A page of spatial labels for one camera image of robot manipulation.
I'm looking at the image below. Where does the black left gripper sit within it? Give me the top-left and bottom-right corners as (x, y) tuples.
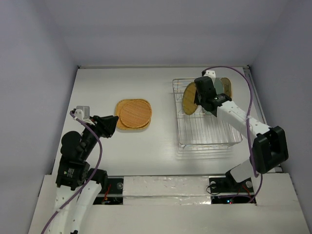
(80, 114), (118, 158)

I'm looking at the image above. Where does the large orange woven plate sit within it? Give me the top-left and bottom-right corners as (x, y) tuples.
(115, 99), (152, 130)

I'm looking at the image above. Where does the green rimmed woven plate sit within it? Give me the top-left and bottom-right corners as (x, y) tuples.
(182, 82), (198, 115)

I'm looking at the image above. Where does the small orange woven plate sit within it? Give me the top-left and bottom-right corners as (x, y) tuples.
(119, 100), (152, 128)

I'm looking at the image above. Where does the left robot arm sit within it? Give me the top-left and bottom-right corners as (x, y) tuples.
(42, 111), (118, 234)

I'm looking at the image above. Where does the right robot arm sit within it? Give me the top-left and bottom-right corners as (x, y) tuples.
(194, 76), (289, 191)

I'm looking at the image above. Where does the teal floral ceramic plate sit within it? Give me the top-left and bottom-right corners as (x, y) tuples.
(202, 76), (224, 117)

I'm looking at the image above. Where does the beige floral ceramic plate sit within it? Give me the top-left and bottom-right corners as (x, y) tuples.
(220, 78), (232, 98)

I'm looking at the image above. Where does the white foam block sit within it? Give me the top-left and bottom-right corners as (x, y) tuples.
(122, 176), (211, 206)

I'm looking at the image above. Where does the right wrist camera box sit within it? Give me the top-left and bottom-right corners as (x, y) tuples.
(201, 70), (216, 78)

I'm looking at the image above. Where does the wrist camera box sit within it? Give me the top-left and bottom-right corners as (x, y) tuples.
(74, 106), (90, 122)
(201, 70), (216, 78)

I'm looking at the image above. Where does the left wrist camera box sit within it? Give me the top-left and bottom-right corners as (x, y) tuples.
(74, 106), (90, 122)

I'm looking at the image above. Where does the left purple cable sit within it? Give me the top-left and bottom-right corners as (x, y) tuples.
(40, 109), (103, 234)

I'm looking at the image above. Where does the metal wire dish rack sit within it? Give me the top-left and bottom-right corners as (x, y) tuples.
(173, 78), (243, 151)

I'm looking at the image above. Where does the aluminium rail right side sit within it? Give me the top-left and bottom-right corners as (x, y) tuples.
(242, 65), (267, 124)

